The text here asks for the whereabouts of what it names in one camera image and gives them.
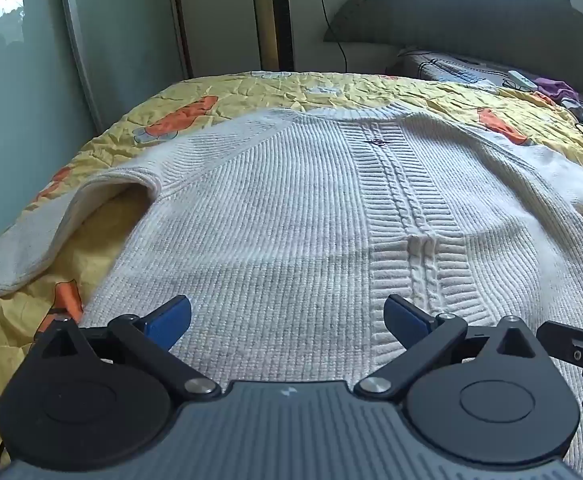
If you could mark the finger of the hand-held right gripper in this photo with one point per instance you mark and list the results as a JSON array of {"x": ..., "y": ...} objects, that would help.
[{"x": 571, "y": 342}]

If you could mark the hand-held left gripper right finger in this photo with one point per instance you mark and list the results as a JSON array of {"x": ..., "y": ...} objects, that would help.
[{"x": 406, "y": 320}]

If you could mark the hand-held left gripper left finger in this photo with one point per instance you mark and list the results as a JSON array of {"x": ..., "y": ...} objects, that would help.
[{"x": 169, "y": 322}]

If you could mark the white knitted sweater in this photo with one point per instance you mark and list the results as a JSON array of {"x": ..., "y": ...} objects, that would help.
[{"x": 281, "y": 210}]

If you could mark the purple cloth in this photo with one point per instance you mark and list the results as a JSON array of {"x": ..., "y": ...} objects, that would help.
[{"x": 556, "y": 89}]

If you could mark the white remote control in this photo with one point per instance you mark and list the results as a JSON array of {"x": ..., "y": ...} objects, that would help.
[{"x": 521, "y": 80}]

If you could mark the yellow carrot print quilt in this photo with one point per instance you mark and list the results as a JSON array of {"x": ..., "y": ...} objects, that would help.
[{"x": 321, "y": 89}]

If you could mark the green glass wardrobe door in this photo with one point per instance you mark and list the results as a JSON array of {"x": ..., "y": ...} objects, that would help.
[{"x": 31, "y": 85}]

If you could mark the grey padded headboard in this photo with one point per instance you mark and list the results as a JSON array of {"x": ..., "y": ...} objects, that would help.
[{"x": 471, "y": 5}]

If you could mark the gold tower fan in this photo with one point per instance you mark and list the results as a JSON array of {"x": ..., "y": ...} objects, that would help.
[{"x": 276, "y": 15}]

